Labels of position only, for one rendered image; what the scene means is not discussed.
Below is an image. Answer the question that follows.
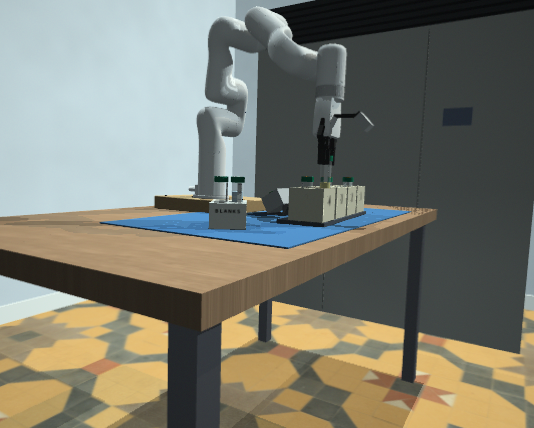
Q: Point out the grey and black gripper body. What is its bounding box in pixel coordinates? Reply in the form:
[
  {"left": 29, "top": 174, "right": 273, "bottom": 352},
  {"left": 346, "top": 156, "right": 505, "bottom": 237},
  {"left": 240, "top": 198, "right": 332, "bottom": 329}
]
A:
[{"left": 312, "top": 96, "right": 344, "bottom": 139}]

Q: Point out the blue bench mat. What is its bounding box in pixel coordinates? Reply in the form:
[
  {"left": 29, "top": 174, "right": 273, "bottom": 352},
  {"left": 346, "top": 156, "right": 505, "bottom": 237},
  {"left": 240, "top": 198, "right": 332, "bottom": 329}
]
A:
[{"left": 99, "top": 208, "right": 411, "bottom": 249}]

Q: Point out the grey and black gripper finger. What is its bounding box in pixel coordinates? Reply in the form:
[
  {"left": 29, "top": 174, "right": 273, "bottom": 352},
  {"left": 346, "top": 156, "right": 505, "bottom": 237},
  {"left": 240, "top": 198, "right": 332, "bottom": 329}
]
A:
[
  {"left": 317, "top": 118, "right": 330, "bottom": 165},
  {"left": 329, "top": 138, "right": 337, "bottom": 165}
]

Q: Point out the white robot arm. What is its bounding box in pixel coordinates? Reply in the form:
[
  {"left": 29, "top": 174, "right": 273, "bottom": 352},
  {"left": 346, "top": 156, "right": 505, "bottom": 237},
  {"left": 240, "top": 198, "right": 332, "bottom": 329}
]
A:
[{"left": 189, "top": 7, "right": 346, "bottom": 199}]

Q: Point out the white blank tube rack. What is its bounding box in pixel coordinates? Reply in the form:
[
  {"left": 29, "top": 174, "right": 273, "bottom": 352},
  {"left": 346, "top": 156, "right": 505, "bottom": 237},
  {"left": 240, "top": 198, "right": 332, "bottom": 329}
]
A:
[{"left": 209, "top": 199, "right": 247, "bottom": 230}]

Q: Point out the clear tube with dark green cap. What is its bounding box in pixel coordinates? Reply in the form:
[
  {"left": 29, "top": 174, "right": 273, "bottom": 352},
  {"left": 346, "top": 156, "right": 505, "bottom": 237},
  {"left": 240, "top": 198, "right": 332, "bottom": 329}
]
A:
[{"left": 231, "top": 176, "right": 245, "bottom": 202}]

